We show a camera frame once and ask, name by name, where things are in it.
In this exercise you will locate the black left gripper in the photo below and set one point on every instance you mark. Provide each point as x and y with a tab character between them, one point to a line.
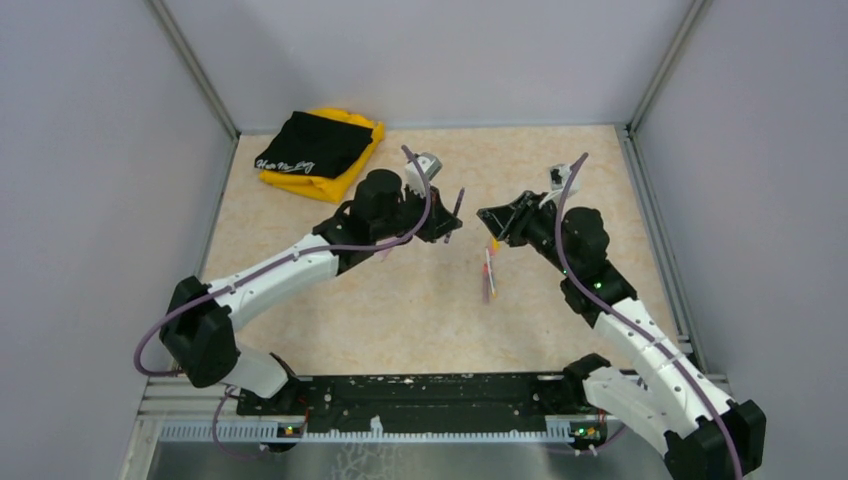
440	219

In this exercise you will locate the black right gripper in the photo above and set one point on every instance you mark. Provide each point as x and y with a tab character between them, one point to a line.
509	224

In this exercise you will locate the dark purple gel pen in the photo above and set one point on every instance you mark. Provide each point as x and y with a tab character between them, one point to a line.
455	215

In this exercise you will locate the pink highlighter pen body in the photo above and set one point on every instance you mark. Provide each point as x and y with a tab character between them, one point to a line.
385	252

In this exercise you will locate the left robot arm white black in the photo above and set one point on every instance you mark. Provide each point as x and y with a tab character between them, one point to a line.
202	319

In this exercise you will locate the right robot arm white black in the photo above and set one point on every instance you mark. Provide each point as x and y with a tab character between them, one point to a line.
697	428

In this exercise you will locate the white rainbow marker pen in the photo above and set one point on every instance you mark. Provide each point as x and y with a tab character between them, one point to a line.
489	273

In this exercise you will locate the mauve pen with red tip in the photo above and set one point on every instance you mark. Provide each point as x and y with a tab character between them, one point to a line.
486	287

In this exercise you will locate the yellow folded cloth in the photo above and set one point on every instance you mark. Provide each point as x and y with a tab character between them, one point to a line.
323	189

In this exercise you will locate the black folded cloth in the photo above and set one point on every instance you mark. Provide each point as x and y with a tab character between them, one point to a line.
312	145

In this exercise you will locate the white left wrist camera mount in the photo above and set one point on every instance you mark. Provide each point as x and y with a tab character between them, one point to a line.
421	170

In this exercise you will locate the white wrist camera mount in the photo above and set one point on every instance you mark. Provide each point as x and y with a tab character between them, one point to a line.
558	177
421	170

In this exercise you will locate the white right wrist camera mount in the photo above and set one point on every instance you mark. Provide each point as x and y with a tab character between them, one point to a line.
558	177

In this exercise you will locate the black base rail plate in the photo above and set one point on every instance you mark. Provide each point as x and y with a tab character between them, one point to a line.
512	406

